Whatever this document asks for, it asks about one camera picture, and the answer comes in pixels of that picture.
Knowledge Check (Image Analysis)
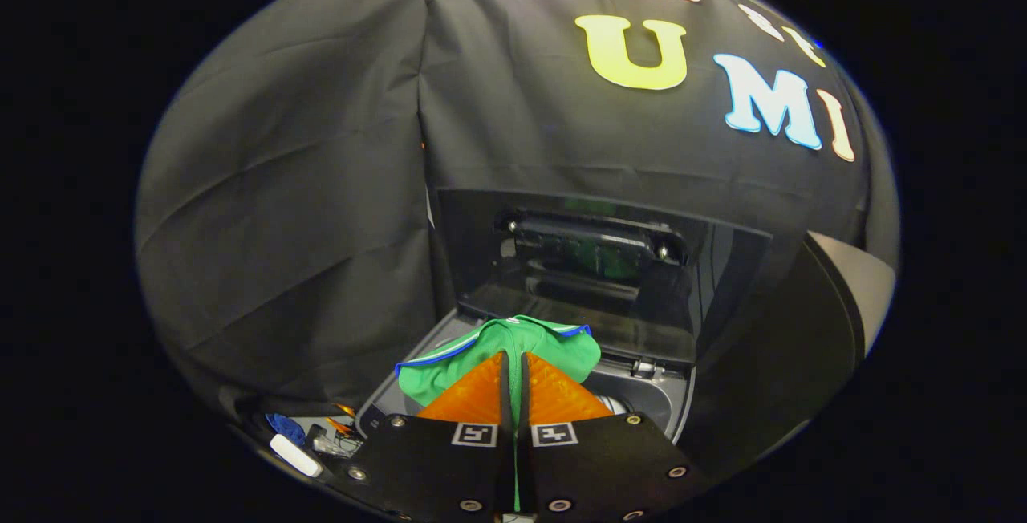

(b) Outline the black backdrop cloth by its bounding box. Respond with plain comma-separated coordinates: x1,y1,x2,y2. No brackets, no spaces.
135,0,899,420

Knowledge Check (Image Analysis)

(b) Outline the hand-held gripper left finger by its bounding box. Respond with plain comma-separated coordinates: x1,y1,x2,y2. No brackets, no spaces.
341,351,518,523

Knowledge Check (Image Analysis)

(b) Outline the white oblong block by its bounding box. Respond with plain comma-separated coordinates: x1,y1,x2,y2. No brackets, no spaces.
269,433,323,477

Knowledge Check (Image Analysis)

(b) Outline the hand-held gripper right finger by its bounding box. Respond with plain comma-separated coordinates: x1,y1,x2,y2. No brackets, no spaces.
518,352,711,523

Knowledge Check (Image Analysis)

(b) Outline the green polo shirt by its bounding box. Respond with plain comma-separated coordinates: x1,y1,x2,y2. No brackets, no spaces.
395,314,603,512

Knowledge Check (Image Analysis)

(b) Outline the blue crumpled object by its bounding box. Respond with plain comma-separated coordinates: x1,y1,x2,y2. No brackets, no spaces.
265,413,307,445

